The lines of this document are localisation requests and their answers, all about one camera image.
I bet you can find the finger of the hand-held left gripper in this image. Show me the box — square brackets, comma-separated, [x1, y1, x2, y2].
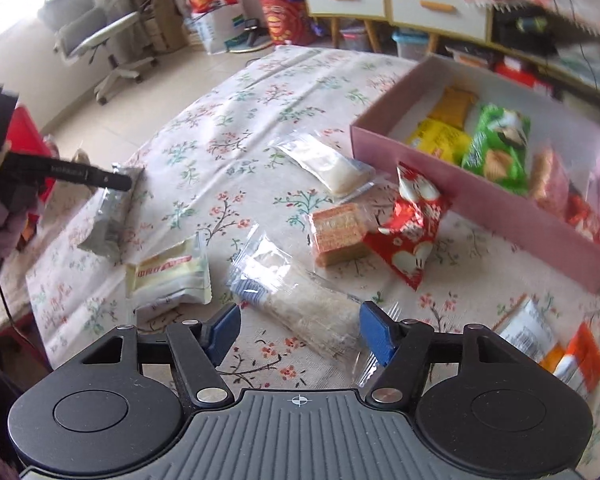
[95, 167, 133, 192]

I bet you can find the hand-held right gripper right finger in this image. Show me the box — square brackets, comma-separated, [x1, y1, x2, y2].
[359, 301, 526, 408]

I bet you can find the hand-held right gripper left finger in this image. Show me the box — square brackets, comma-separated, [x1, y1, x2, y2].
[72, 304, 242, 408]

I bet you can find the grey snack packet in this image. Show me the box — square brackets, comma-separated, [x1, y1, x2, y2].
[77, 162, 146, 261]

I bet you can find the pale yellow snack packet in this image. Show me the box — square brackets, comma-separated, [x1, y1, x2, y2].
[125, 237, 213, 311]

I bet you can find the long clear rice cracker packet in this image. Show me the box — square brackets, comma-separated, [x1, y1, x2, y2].
[227, 222, 406, 386]

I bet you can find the red packet with white figures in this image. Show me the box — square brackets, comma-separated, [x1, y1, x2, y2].
[362, 161, 453, 292]

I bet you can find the clear packet of orange wafers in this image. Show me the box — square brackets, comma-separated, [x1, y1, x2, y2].
[307, 203, 376, 268]

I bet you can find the pink cardboard box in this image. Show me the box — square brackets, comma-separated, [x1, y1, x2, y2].
[350, 54, 600, 293]

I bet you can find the clear packet of white snack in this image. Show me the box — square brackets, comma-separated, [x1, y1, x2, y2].
[270, 130, 378, 198]

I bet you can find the green snack packet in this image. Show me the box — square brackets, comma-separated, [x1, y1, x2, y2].
[461, 103, 532, 197]

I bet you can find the clear packet of pink snack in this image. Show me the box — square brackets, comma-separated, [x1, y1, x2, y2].
[526, 146, 572, 213]

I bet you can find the red snack packet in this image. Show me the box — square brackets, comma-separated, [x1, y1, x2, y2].
[564, 192, 600, 247]

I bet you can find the person's left hand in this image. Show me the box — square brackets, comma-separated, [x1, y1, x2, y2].
[0, 180, 37, 257]

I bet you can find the red plastic stool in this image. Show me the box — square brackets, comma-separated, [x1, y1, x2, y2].
[2, 105, 56, 201]

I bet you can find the grey office chair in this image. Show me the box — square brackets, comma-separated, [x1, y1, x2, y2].
[39, 0, 158, 107]

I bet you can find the white shopping bag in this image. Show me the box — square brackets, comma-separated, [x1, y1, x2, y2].
[187, 0, 246, 55]

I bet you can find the red and gold gift bag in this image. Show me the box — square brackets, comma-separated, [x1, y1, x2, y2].
[257, 0, 313, 47]

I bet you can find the blue-lid storage box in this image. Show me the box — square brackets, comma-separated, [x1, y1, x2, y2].
[392, 30, 431, 58]

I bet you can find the red carton box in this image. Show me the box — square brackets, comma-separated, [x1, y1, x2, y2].
[495, 60, 541, 86]

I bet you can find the black storage bag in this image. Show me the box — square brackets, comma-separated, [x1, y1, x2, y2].
[495, 7, 561, 56]

